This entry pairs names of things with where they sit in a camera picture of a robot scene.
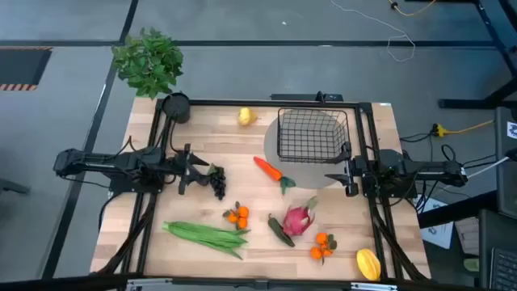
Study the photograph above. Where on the pink toy dragon fruit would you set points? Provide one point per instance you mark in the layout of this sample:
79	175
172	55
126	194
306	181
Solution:
297	220

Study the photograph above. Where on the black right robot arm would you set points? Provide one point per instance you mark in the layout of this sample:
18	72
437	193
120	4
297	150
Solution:
424	167

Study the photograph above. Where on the black aluminium table frame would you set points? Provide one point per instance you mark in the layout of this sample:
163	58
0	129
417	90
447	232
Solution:
242	103

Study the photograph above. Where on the orange toy carrot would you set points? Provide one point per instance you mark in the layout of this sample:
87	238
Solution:
267	169

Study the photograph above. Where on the yellow toy pear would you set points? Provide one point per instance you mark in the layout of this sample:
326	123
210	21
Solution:
245	117

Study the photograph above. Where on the black laptop computer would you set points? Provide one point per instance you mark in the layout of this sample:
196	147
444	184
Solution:
505	266

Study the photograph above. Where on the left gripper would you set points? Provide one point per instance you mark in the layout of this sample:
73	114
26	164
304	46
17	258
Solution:
185	167

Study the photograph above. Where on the silver aluminium post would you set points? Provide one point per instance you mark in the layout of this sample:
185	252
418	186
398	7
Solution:
147	285
373	287

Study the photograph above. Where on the black desk leg frame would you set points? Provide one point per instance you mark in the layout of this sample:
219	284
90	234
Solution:
464	103

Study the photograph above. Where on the round grey placemat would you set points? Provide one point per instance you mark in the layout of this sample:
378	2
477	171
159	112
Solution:
307	175

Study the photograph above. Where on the grey chair base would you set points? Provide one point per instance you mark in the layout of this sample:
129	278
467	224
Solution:
12	186

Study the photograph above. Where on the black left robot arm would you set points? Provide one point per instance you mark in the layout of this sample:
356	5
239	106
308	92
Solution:
101	159

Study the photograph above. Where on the dark toy grape bunch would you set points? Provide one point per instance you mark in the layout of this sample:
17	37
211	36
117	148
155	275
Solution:
218	184

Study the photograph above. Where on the purple eggplant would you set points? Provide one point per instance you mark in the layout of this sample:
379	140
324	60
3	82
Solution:
280	232

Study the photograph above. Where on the green artificial plant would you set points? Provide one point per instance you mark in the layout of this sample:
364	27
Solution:
149	60

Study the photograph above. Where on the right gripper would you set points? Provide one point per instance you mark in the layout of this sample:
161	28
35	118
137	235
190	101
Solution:
351	174

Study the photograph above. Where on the black desk beam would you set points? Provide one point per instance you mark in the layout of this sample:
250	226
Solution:
456	210

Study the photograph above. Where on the black computer case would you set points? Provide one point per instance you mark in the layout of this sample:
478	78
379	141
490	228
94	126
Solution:
507	182

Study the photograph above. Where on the orange tangerine cluster with leaves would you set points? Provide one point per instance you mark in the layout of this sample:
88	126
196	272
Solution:
322	238
243	212

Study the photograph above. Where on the yellow toy starfruit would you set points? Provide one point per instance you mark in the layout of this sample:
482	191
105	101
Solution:
368	264

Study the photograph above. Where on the white printed paper sheet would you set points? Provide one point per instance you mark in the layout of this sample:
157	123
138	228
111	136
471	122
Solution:
438	234

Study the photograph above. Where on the dark hazard-striped floor hatch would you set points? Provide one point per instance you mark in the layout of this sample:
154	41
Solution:
20	66

